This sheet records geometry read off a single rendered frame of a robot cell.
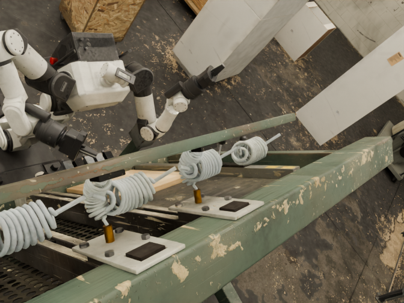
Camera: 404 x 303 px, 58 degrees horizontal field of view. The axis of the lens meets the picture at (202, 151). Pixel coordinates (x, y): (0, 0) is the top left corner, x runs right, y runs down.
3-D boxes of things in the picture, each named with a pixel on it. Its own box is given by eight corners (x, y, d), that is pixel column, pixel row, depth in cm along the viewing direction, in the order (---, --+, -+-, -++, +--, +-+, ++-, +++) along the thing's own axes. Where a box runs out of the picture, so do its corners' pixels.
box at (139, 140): (142, 130, 235) (156, 114, 223) (151, 146, 232) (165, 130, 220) (127, 133, 226) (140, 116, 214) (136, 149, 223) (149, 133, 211)
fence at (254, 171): (142, 169, 201) (141, 162, 201) (300, 176, 136) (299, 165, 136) (135, 172, 198) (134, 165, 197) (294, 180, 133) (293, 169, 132)
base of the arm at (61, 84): (20, 91, 143) (24, 62, 140) (46, 91, 155) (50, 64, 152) (49, 103, 138) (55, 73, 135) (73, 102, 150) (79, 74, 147)
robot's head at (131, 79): (109, 67, 152) (119, 64, 146) (126, 76, 157) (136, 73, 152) (105, 81, 150) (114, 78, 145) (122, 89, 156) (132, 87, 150)
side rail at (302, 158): (177, 169, 220) (174, 151, 218) (367, 177, 145) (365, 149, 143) (169, 172, 216) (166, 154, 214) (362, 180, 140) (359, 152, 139)
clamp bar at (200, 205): (35, 201, 159) (23, 147, 155) (270, 249, 77) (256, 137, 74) (11, 208, 151) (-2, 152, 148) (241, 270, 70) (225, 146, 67)
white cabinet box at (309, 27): (283, 32, 655) (314, 1, 608) (304, 57, 649) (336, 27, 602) (272, 35, 622) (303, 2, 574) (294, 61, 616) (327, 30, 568)
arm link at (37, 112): (40, 147, 127) (8, 131, 125) (54, 131, 136) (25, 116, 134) (48, 123, 121) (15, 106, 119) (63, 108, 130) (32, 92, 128)
